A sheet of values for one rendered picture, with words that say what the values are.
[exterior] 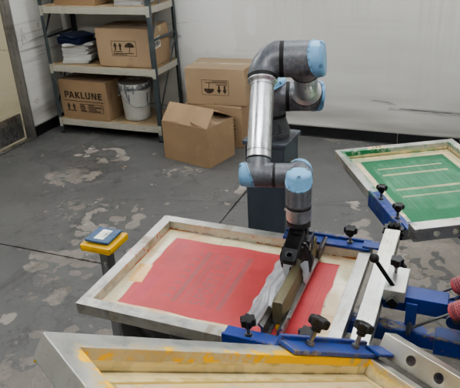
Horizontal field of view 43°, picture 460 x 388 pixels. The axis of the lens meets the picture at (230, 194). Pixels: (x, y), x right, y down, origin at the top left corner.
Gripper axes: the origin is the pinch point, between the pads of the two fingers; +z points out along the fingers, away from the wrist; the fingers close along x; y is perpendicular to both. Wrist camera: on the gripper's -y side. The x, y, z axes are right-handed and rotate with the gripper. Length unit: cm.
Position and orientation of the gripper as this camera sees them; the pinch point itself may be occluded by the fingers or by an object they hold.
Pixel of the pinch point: (296, 280)
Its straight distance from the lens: 181.3
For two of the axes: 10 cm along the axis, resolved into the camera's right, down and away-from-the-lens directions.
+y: 3.7, -4.2, 8.3
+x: -9.3, -1.3, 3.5
